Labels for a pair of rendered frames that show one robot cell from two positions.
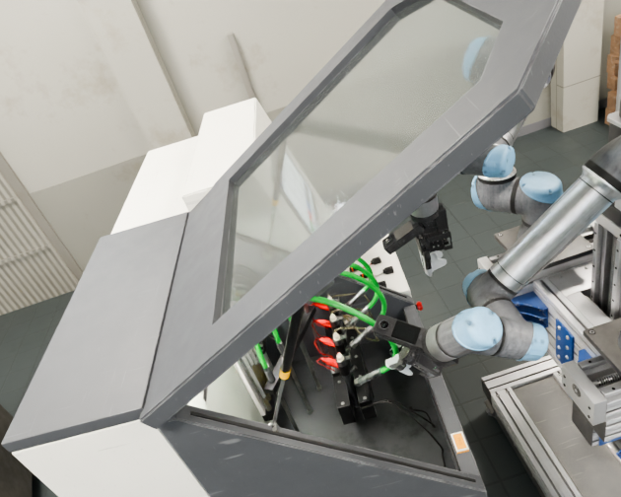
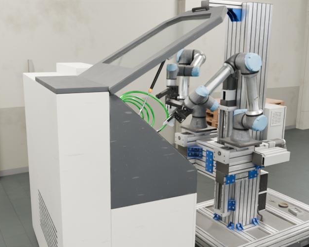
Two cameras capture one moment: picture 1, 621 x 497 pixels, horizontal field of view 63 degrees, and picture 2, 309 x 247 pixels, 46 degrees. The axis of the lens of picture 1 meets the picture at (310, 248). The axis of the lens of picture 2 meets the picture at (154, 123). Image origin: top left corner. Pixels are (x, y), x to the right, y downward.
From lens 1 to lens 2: 1.69 m
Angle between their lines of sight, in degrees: 36
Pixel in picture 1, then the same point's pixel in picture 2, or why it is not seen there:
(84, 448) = (82, 100)
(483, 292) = not seen: hidden behind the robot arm
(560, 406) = (201, 218)
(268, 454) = (137, 123)
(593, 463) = (218, 232)
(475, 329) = (203, 88)
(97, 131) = not seen: outside the picture
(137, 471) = (92, 119)
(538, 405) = not seen: hidden behind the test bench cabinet
